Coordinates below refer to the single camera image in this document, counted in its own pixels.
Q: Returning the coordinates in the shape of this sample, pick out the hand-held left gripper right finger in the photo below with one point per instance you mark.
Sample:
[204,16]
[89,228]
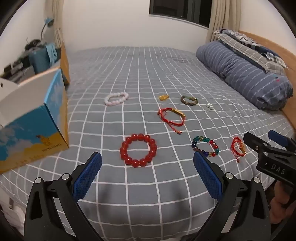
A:
[208,176]

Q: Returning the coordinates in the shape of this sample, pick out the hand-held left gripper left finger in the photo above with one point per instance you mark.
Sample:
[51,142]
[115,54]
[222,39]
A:
[89,176]

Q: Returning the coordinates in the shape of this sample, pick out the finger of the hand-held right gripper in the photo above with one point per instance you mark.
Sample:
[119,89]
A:
[252,140]
[277,136]

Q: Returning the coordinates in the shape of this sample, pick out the blue and yellow cardboard box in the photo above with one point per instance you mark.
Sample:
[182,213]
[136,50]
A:
[34,134]

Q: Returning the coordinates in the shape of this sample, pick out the person's right hand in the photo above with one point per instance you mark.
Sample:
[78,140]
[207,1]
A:
[278,204]

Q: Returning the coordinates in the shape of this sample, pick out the blue striped pillow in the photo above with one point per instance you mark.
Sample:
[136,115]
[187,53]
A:
[242,69]

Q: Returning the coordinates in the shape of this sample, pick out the wooden headboard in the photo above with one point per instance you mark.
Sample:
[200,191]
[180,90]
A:
[286,60]

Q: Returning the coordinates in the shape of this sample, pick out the amber pendant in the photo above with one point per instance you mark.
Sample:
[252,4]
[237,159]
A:
[163,97]

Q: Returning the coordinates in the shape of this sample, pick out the grey plaid pillow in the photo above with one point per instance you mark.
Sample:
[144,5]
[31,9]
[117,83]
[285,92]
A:
[240,45]

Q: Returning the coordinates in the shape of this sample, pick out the navy patterned pillow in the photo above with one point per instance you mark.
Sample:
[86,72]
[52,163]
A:
[249,40]

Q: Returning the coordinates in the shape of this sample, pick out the grey checked bed sheet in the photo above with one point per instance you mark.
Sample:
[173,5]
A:
[143,74]

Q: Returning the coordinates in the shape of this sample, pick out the grey hard case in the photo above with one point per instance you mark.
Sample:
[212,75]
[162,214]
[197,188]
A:
[20,74]

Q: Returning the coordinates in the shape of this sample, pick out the teal suitcase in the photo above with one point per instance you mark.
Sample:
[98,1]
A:
[39,60]

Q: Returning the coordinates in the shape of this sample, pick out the beige curtain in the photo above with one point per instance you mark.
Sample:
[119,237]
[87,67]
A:
[58,20]
[222,16]

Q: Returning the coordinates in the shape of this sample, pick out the teal cloth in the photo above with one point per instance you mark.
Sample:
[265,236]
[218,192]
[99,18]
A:
[51,52]

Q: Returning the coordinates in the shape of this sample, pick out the dark headphones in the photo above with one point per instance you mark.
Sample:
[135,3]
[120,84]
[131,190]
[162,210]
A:
[33,44]

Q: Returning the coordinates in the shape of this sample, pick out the dark window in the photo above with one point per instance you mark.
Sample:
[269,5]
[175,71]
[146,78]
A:
[180,10]

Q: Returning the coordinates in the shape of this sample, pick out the blue desk lamp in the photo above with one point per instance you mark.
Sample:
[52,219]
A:
[49,22]

